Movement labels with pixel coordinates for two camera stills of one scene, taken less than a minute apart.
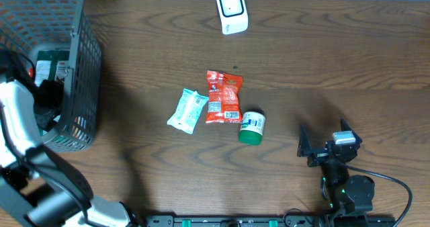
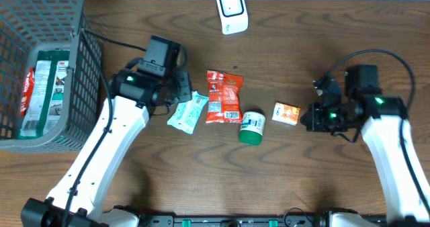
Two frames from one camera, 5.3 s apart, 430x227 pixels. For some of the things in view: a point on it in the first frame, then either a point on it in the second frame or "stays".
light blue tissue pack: [188, 111] stays
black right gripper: [305, 150] to [316, 123]
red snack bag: [224, 98] stays
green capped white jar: [252, 126] stays
